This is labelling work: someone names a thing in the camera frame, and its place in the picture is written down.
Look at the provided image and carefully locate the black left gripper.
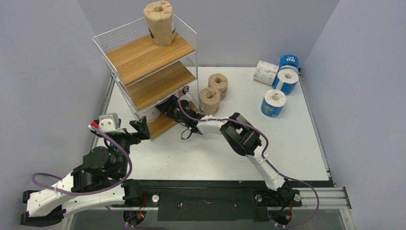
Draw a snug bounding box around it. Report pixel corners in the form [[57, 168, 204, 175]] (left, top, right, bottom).
[[108, 115, 150, 178]]

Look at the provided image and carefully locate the white red-dotted toilet roll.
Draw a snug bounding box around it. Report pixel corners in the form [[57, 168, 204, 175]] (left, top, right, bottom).
[[140, 106, 161, 123]]

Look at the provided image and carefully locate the white wire wooden shelf rack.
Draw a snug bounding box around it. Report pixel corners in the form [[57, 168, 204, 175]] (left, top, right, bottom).
[[92, 14, 199, 141]]

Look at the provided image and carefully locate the brown roll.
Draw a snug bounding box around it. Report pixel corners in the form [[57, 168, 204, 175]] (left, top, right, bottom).
[[199, 87, 220, 115], [208, 73, 228, 100], [143, 0, 176, 46]]

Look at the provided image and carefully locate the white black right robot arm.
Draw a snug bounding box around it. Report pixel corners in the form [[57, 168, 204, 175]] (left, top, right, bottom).
[[157, 95, 302, 207]]

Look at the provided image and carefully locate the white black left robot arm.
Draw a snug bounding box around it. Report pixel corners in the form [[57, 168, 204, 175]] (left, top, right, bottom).
[[20, 113, 150, 227]]

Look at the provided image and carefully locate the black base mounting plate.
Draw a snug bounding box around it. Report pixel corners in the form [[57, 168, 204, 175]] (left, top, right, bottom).
[[121, 180, 333, 224]]

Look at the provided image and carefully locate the white floral tissue pack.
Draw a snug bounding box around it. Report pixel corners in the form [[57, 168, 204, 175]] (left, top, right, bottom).
[[253, 60, 279, 86]]

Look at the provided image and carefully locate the blue wrapped toilet roll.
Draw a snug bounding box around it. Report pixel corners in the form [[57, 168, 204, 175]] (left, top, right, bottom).
[[260, 89, 287, 117]]

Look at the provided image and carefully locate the blue white wrapped roll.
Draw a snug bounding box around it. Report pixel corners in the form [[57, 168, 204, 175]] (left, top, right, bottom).
[[272, 69, 299, 95]]

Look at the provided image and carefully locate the blue cartoon-face roll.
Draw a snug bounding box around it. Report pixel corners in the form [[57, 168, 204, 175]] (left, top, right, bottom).
[[278, 54, 299, 74]]

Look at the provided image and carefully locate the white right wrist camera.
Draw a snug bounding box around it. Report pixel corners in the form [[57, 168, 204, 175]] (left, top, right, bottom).
[[180, 90, 192, 102]]

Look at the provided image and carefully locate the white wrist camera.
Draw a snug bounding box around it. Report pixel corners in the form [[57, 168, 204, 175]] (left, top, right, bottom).
[[180, 90, 192, 102], [88, 113, 125, 134]]

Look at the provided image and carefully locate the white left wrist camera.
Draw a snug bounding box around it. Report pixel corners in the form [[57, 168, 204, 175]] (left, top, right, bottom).
[[88, 113, 125, 134]]

